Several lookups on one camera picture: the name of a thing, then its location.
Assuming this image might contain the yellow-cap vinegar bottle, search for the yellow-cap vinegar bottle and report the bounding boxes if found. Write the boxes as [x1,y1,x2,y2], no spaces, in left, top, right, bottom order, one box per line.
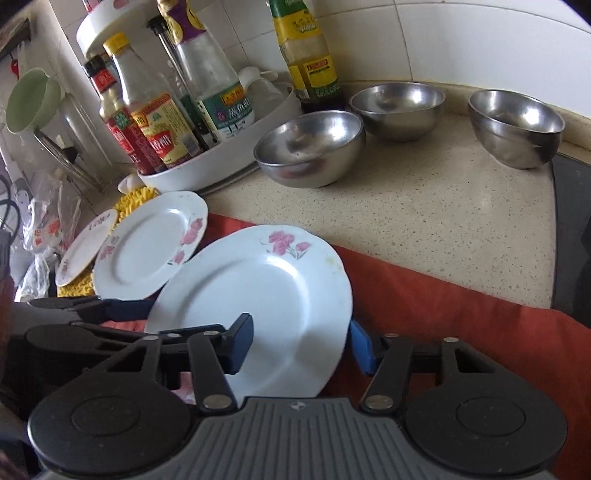
[103,33,204,169]

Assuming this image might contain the small white floral plate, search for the small white floral plate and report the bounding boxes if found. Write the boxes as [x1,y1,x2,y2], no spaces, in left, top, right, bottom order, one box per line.
[55,208,118,287]

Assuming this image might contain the green plastic cup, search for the green plastic cup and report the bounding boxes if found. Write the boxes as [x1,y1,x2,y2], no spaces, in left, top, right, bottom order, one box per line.
[6,68,62,134]

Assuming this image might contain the medium white floral plate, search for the medium white floral plate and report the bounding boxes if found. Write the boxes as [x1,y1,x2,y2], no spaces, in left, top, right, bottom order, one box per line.
[92,191,208,300]

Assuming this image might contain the dark thin bottle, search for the dark thin bottle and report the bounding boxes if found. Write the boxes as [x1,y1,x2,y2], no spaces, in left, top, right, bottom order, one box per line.
[147,15,217,150]

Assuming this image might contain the yellow chenille cloth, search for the yellow chenille cloth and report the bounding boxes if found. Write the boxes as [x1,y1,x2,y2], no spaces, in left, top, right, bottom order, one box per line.
[57,186,159,297]

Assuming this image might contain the large white floral plate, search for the large white floral plate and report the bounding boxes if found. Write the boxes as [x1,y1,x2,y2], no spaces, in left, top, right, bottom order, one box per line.
[145,225,353,401]

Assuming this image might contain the clear plastic bag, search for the clear plastic bag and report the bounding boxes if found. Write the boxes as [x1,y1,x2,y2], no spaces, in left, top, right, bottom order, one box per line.
[15,168,81,302]

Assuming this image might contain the black gas stove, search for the black gas stove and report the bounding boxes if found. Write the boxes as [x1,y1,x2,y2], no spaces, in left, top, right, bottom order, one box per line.
[551,154,591,326]

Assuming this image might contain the yellow-label oil bottle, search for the yellow-label oil bottle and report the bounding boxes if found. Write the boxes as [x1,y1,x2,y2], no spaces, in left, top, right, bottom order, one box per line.
[270,0,346,113]

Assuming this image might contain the clear purple-cap vinegar bottle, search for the clear purple-cap vinegar bottle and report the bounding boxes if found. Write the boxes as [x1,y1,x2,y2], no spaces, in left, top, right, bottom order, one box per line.
[157,1,256,142]

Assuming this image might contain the white round condiment tray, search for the white round condiment tray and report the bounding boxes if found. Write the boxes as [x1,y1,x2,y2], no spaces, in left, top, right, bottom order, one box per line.
[76,1,301,193]

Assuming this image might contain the steel bowl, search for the steel bowl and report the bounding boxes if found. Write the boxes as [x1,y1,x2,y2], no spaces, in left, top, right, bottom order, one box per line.
[468,90,566,170]
[349,82,447,142]
[253,110,366,189]

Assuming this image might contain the red-label soy sauce bottle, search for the red-label soy sauce bottle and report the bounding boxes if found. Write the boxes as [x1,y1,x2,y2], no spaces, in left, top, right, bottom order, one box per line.
[83,56,166,175]

